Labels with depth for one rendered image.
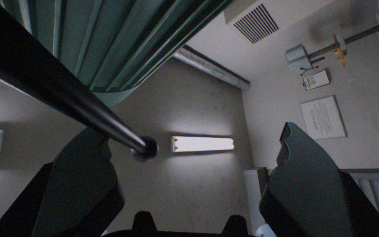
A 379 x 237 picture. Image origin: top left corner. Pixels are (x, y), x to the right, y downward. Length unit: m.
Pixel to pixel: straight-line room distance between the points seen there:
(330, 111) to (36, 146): 3.42
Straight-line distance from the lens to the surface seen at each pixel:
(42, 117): 1.51
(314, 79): 3.19
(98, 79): 0.18
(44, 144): 1.48
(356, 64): 3.24
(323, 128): 3.05
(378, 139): 3.05
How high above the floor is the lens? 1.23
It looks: 45 degrees up
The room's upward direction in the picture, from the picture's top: 109 degrees counter-clockwise
